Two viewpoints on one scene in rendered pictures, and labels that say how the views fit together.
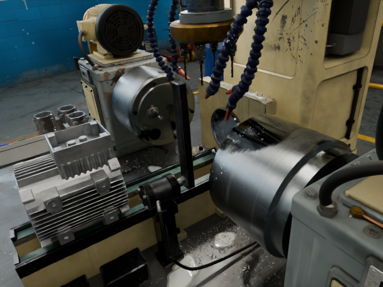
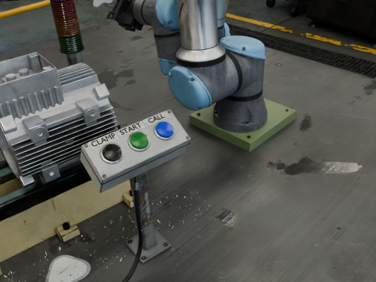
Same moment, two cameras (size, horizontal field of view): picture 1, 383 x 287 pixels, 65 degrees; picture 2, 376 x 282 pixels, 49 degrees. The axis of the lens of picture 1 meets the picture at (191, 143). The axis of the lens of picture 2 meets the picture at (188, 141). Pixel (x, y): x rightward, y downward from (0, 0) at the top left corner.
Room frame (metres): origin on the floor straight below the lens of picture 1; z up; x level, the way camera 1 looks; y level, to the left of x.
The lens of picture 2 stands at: (1.31, 0.49, 1.45)
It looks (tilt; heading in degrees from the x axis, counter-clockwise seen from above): 35 degrees down; 175
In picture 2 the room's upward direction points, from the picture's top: 3 degrees counter-clockwise
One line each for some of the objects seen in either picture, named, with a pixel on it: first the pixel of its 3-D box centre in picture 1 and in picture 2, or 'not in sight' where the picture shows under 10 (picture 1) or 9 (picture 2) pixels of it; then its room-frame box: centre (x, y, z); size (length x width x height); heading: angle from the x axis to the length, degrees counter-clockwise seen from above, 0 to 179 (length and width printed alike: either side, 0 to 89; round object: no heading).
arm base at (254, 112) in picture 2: not in sight; (240, 102); (0.33, 0.73, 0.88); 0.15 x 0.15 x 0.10
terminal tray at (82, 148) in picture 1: (80, 148); (19, 86); (0.60, 0.25, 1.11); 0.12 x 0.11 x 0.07; 120
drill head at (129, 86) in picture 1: (146, 101); not in sight; (1.07, 0.15, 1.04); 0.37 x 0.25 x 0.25; 30
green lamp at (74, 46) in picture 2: not in sight; (70, 41); (0.23, 0.29, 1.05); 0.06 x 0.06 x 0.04
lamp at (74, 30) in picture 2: not in sight; (66, 24); (0.23, 0.29, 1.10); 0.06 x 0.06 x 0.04
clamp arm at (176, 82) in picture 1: (183, 138); not in sight; (0.58, 0.02, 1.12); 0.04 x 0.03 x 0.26; 120
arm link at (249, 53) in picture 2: not in sight; (239, 64); (0.34, 0.72, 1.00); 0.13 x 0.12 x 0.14; 125
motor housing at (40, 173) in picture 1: (73, 188); (52, 122); (0.58, 0.28, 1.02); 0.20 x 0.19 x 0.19; 120
